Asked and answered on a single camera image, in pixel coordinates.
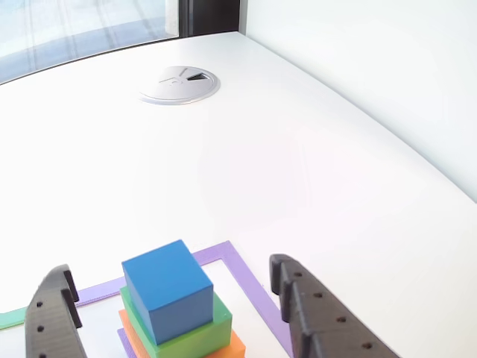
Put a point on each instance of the orange square block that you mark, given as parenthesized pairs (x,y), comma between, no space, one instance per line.
(236,348)

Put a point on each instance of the green square block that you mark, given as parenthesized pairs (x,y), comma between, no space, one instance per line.
(208,335)

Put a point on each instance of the small blue cube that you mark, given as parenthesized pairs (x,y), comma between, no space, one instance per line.
(167,283)

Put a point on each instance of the green square frame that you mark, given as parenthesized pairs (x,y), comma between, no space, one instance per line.
(13,318)

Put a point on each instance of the purple square frame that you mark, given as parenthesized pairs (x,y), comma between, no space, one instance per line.
(257,294)

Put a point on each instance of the dark window post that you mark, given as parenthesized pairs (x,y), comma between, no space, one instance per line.
(212,16)

